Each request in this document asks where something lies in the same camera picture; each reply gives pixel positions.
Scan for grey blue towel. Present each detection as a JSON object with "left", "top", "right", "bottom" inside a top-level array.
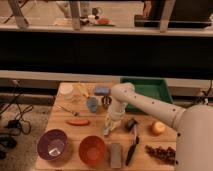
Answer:
[{"left": 103, "top": 126, "right": 111, "bottom": 136}]

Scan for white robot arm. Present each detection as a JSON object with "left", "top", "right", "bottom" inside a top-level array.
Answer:
[{"left": 108, "top": 83, "right": 213, "bottom": 171}]

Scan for red bowl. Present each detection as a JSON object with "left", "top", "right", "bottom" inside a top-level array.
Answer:
[{"left": 78, "top": 135, "right": 106, "bottom": 167}]

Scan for purple bowl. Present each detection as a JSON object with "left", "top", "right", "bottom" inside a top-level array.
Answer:
[{"left": 37, "top": 129, "right": 68, "bottom": 161}]

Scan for grey sponge block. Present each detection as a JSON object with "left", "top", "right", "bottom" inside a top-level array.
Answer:
[{"left": 110, "top": 143, "right": 122, "bottom": 169}]

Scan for blue cup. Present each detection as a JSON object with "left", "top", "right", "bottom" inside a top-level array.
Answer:
[{"left": 86, "top": 97, "right": 98, "bottom": 113}]

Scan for orange carrot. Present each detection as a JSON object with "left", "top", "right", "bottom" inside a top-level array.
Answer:
[{"left": 65, "top": 120, "right": 90, "bottom": 126}]

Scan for yellow banana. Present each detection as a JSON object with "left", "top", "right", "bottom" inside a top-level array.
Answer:
[{"left": 77, "top": 83, "right": 90, "bottom": 98}]

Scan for yellow apple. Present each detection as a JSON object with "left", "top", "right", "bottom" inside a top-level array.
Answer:
[{"left": 151, "top": 121, "right": 166, "bottom": 135}]

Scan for clear plastic cup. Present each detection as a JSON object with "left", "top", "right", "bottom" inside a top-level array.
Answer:
[{"left": 59, "top": 83, "right": 74, "bottom": 100}]

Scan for green plastic tray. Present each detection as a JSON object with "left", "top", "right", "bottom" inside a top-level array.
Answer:
[{"left": 120, "top": 77, "right": 173, "bottom": 104}]

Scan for dark red grapes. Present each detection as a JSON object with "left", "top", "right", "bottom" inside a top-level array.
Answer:
[{"left": 145, "top": 145, "right": 176, "bottom": 165}]

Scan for black handled brush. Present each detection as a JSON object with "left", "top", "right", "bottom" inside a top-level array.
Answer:
[{"left": 125, "top": 118, "right": 138, "bottom": 140}]

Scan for black cables on floor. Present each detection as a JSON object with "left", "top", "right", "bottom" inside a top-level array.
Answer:
[{"left": 0, "top": 83, "right": 34, "bottom": 159}]

